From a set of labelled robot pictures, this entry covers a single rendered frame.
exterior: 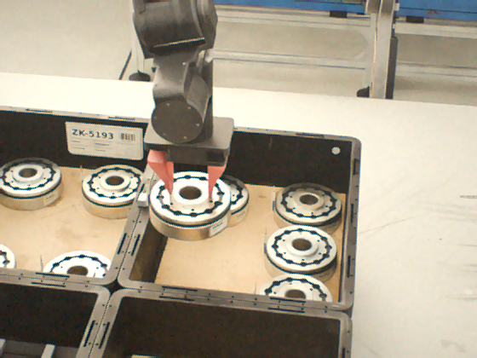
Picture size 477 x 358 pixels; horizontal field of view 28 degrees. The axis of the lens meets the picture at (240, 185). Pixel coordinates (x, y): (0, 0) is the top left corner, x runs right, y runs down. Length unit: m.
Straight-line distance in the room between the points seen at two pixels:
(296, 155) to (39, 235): 0.42
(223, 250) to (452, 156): 0.65
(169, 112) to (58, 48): 2.77
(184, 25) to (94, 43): 2.76
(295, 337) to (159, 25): 0.42
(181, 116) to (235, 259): 0.43
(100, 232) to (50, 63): 2.25
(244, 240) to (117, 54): 2.34
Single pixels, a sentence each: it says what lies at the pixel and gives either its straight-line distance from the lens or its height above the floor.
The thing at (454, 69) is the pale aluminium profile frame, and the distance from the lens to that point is 3.43.
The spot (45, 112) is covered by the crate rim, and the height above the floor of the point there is 0.93.
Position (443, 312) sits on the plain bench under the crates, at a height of 0.70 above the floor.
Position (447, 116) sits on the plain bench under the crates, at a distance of 2.04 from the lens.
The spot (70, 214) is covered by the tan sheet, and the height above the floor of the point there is 0.83.
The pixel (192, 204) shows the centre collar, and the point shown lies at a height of 1.02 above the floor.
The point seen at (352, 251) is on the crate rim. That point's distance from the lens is 1.27.
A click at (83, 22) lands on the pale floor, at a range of 3.96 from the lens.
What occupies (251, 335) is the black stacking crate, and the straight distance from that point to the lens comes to 1.21.
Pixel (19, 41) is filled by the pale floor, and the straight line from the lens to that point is 3.85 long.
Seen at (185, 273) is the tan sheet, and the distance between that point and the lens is 1.38.
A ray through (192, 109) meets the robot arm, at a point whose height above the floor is 1.21.
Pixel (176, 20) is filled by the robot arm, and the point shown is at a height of 1.28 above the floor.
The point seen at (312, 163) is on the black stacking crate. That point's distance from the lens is 1.52.
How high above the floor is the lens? 1.74
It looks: 36 degrees down
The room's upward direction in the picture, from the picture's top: 2 degrees clockwise
